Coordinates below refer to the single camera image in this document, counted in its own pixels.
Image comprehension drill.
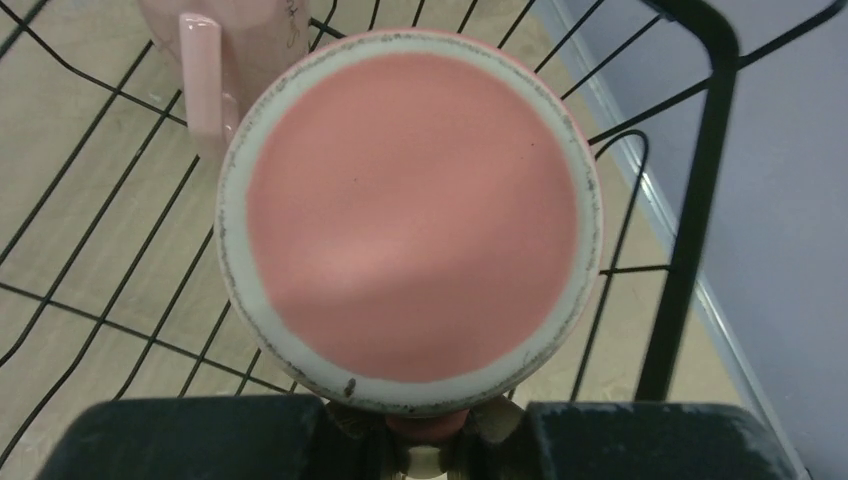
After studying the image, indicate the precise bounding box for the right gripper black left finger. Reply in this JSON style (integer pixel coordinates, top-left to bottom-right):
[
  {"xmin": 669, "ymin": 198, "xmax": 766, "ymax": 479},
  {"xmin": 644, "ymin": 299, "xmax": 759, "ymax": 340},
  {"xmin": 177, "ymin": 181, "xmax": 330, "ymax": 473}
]
[{"xmin": 37, "ymin": 395, "xmax": 391, "ymax": 479}]

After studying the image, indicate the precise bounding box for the salmon pink mug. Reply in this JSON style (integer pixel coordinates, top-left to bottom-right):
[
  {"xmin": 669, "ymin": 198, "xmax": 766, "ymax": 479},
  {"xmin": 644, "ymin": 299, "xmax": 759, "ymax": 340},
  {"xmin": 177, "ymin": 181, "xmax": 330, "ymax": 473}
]
[{"xmin": 215, "ymin": 29, "xmax": 603, "ymax": 442}]

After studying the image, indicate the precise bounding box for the black wire dish rack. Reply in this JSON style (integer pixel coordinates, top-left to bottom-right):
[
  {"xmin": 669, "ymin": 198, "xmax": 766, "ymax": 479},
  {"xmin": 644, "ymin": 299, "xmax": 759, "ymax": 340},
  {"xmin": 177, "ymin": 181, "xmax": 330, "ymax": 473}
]
[{"xmin": 0, "ymin": 0, "xmax": 848, "ymax": 465}]

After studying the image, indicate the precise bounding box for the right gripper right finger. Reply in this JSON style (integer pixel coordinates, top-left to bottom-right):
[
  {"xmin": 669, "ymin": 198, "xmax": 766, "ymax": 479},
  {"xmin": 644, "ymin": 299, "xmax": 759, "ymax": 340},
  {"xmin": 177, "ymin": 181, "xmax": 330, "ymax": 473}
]
[{"xmin": 457, "ymin": 400, "xmax": 800, "ymax": 480}]

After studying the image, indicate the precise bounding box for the light pink faceted mug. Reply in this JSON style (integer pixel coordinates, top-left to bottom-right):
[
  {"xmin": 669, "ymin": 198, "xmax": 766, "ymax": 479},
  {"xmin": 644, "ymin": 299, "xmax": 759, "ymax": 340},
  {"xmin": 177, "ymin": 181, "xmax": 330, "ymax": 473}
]
[{"xmin": 137, "ymin": 0, "xmax": 311, "ymax": 161}]

